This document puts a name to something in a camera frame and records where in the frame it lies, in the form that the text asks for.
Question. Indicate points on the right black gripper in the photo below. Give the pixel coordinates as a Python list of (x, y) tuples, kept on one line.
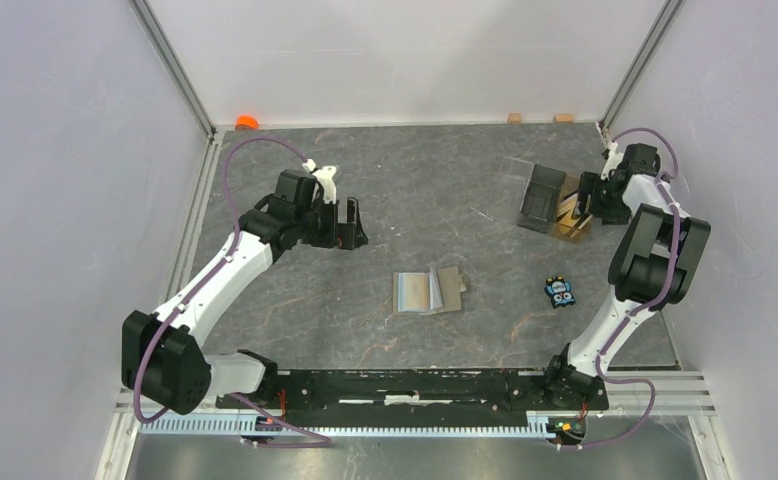
[(591, 184)]

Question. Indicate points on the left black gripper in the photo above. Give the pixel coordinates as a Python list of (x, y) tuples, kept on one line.
[(349, 235)]

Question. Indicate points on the olive card holder wallet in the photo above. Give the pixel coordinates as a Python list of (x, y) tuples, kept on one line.
[(428, 293)]

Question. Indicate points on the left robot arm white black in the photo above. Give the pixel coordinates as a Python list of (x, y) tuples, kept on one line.
[(162, 357)]

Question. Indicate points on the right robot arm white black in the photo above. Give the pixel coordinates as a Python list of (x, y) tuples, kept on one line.
[(653, 266)]

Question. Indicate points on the clear three-compartment plastic box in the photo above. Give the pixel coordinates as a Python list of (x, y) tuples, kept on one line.
[(527, 195)]

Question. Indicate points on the black blue owl sticker toy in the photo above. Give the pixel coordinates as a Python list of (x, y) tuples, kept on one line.
[(559, 292)]

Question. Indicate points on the orange round cap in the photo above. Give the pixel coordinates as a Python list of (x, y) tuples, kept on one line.
[(246, 122)]

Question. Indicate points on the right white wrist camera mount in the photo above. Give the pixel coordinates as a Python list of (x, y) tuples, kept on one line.
[(613, 157)]

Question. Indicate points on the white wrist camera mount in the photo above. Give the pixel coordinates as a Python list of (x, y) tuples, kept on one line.
[(325, 177), (613, 157)]

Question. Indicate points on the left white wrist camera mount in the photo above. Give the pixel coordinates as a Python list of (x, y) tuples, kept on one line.
[(325, 177)]

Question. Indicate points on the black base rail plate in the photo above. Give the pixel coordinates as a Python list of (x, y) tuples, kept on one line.
[(489, 397)]

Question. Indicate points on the white slotted cable duct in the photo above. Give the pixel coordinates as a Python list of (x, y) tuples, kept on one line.
[(248, 424)]

